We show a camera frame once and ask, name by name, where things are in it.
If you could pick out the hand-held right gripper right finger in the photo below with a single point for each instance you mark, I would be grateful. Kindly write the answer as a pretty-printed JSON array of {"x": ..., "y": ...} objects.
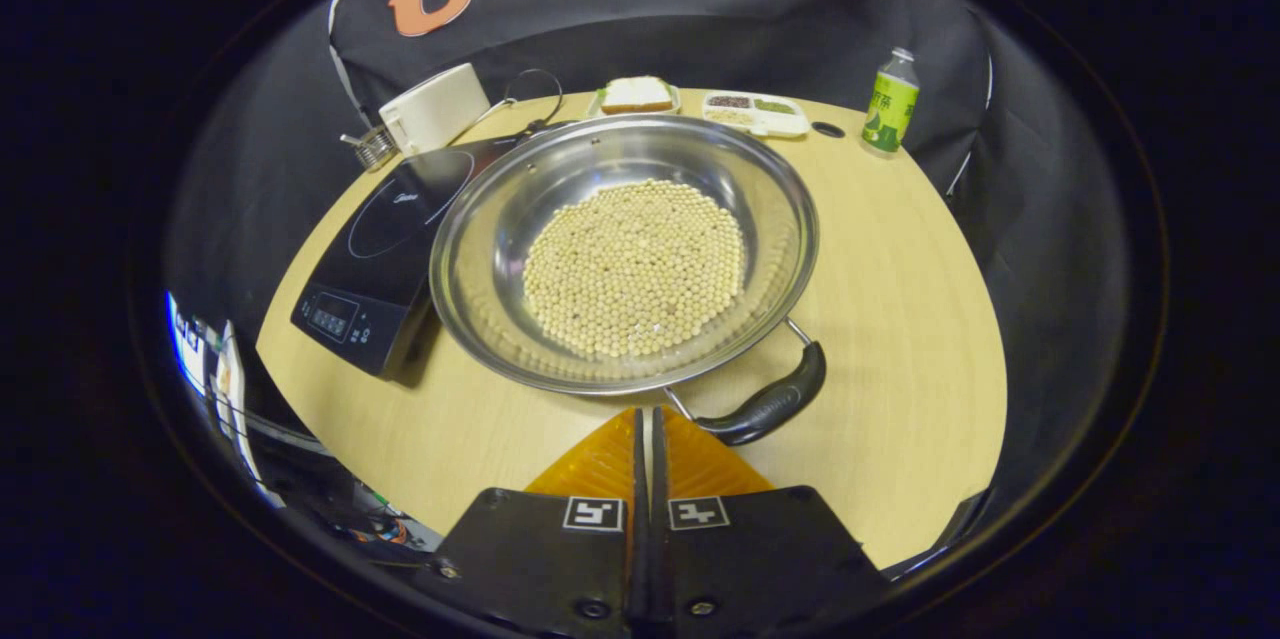
[{"x": 760, "y": 569}]

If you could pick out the white divided bean dish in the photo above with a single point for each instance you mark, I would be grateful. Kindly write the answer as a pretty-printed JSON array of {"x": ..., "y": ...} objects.
[{"x": 760, "y": 114}]

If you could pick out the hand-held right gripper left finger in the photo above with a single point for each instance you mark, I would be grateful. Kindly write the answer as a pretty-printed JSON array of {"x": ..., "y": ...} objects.
[{"x": 560, "y": 569}]

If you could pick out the black table grommet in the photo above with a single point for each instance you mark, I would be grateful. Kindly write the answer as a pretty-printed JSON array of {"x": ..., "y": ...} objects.
[{"x": 828, "y": 129}]

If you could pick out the black backdrop cloth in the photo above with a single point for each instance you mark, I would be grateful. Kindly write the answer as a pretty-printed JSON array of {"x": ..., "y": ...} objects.
[{"x": 680, "y": 29}]

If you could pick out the sandwich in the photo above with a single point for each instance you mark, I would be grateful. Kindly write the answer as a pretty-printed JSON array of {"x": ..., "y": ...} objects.
[{"x": 635, "y": 94}]

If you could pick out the stainless steel pot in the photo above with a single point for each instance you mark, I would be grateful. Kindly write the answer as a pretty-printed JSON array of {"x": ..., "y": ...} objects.
[{"x": 500, "y": 219}]

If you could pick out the pile of soybeans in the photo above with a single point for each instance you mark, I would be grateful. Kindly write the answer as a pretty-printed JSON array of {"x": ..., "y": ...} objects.
[{"x": 635, "y": 269}]

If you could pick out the small white plate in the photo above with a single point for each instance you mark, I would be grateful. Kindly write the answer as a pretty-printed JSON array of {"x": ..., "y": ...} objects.
[{"x": 640, "y": 111}]

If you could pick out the black induction cooktop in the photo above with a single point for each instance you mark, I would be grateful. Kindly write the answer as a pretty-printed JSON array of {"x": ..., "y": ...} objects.
[{"x": 385, "y": 259}]

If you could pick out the green drink bottle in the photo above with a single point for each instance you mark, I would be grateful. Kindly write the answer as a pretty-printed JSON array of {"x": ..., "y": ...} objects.
[{"x": 890, "y": 109}]

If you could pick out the white toaster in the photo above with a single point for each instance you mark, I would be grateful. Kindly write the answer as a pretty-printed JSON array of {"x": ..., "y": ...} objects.
[{"x": 435, "y": 109}]

